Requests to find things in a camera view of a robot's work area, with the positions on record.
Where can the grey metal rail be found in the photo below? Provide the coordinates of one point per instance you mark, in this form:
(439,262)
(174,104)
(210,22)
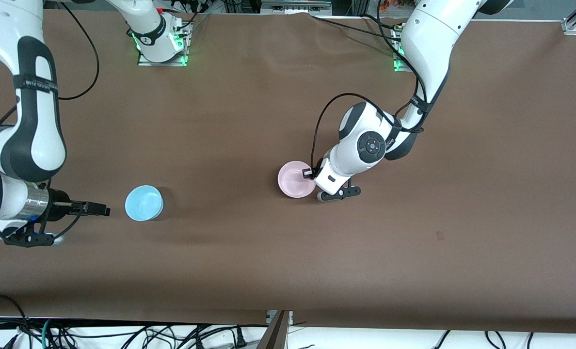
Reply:
(295,6)

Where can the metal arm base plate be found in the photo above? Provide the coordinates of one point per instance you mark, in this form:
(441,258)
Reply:
(397,66)
(145,60)

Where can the orange background item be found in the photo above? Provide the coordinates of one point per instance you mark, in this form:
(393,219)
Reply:
(390,4)

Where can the pink plastic bowl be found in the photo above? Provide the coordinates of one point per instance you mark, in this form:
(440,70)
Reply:
(292,182)

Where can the light blue plastic bowl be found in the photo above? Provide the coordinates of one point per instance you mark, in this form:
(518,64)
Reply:
(144,203)

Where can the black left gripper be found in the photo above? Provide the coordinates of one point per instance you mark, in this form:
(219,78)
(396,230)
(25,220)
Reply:
(314,170)

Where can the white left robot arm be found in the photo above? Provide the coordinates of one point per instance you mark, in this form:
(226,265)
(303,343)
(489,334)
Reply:
(433,43)

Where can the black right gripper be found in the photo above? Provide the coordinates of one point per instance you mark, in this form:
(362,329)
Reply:
(59,205)

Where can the brown table cover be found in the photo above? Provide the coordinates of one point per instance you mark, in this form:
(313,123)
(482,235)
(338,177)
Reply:
(268,121)

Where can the black power plug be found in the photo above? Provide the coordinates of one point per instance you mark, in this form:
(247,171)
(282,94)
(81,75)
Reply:
(241,339)

